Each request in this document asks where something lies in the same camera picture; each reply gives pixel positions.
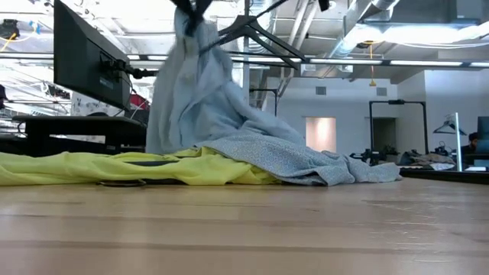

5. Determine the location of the dark blue panel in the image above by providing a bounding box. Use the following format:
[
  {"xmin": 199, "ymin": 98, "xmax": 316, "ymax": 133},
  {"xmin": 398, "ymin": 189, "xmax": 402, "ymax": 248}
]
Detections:
[{"xmin": 476, "ymin": 115, "xmax": 489, "ymax": 154}]

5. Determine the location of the black ceiling-hung device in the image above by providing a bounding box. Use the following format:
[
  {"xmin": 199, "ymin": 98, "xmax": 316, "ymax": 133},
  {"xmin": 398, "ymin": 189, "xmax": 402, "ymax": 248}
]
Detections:
[{"xmin": 0, "ymin": 18, "xmax": 21, "ymax": 40}]

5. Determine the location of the yellow hanging pendant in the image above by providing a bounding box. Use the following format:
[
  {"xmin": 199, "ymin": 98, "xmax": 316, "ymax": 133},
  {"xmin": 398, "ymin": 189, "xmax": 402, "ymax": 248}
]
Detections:
[{"xmin": 368, "ymin": 41, "xmax": 377, "ymax": 87}]

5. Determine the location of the dark grey desk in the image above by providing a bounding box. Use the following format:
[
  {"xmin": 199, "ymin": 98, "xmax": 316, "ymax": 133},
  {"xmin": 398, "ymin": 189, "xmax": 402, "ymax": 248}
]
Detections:
[{"xmin": 11, "ymin": 114, "xmax": 148, "ymax": 157}]

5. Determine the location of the person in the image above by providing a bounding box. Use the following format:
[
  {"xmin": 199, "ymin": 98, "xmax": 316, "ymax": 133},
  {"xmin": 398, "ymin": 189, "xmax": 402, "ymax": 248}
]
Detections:
[{"xmin": 460, "ymin": 131, "xmax": 481, "ymax": 165}]

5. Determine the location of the black computer monitor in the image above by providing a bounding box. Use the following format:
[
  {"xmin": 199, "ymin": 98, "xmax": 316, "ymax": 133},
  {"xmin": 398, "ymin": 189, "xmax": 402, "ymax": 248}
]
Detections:
[{"xmin": 53, "ymin": 0, "xmax": 132, "ymax": 111}]

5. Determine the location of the grey clothes pile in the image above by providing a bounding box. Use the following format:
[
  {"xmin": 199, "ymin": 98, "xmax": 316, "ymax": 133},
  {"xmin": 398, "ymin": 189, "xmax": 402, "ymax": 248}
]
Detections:
[{"xmin": 399, "ymin": 150, "xmax": 456, "ymax": 172}]

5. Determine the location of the blue patterned button shirt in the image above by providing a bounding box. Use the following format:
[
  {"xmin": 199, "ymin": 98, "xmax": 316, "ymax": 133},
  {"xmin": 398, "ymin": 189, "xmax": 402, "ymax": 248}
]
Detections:
[{"xmin": 144, "ymin": 7, "xmax": 402, "ymax": 187}]

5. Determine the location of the white pole stand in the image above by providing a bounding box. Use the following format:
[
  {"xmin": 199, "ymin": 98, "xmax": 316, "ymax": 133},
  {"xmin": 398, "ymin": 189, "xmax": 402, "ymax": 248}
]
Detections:
[{"xmin": 453, "ymin": 112, "xmax": 464, "ymax": 173}]

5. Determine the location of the black clothes hanger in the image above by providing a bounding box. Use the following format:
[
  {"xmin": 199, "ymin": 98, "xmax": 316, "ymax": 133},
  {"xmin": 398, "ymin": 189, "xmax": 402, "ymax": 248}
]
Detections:
[{"xmin": 198, "ymin": 15, "xmax": 307, "ymax": 72}]

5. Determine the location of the lit doorway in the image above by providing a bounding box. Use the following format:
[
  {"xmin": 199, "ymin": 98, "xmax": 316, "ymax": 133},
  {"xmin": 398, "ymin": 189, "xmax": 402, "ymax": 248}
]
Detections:
[{"xmin": 305, "ymin": 116, "xmax": 337, "ymax": 154}]

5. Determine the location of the yellow t-shirt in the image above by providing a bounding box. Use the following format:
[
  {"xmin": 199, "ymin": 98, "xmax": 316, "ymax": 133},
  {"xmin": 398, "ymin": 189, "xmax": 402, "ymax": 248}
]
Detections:
[{"xmin": 0, "ymin": 147, "xmax": 283, "ymax": 187}]

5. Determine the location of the silver rack pole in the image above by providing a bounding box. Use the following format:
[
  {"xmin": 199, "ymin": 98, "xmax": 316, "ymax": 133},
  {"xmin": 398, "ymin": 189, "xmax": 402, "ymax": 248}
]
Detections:
[{"xmin": 241, "ymin": 0, "xmax": 252, "ymax": 104}]

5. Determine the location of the black clothes rack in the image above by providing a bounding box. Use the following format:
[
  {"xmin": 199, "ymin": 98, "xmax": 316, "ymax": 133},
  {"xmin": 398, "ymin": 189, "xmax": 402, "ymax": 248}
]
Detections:
[{"xmin": 250, "ymin": 87, "xmax": 279, "ymax": 118}]

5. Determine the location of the black table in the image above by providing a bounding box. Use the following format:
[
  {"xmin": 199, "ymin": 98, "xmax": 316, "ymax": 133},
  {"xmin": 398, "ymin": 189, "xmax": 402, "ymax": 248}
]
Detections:
[{"xmin": 399, "ymin": 167, "xmax": 489, "ymax": 186}]

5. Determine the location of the black metal frame rack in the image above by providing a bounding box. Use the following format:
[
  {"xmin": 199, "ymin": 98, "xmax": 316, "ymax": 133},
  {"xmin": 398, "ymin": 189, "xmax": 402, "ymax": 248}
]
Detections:
[{"xmin": 368, "ymin": 99, "xmax": 429, "ymax": 154}]

